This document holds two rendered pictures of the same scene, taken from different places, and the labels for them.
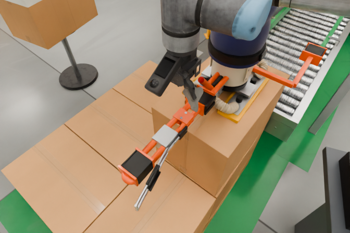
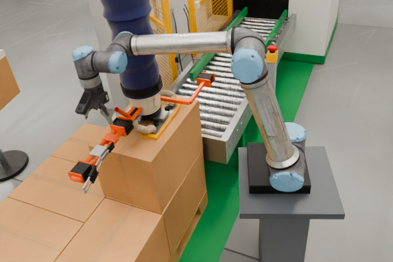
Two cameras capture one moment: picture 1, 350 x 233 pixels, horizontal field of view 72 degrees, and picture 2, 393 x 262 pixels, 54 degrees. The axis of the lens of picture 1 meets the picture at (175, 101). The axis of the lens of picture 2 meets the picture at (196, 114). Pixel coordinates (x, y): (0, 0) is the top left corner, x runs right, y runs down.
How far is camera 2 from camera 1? 114 cm
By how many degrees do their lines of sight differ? 16
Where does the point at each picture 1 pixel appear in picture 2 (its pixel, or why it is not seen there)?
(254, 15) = (115, 61)
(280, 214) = (244, 237)
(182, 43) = (90, 82)
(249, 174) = (210, 211)
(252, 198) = (216, 232)
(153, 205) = (107, 234)
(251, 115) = (168, 133)
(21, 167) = not seen: outside the picture
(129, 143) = (77, 196)
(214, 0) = (97, 59)
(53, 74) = not seen: outside the picture
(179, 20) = (85, 71)
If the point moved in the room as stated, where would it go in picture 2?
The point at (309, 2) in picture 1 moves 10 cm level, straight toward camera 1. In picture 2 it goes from (145, 51) to (136, 62)
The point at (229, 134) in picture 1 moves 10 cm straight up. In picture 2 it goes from (151, 148) to (148, 133)
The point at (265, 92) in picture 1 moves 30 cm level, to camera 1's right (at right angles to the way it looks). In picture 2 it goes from (179, 116) to (227, 104)
